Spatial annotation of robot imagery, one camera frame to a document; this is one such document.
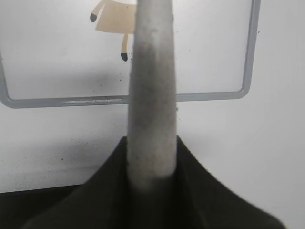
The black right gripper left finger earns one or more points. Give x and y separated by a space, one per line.
102 202

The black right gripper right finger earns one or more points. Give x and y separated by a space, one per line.
200 201

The white-handled steel cleaver knife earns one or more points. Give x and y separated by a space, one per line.
151 138

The white grey deer cutting board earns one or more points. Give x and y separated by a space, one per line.
57 53

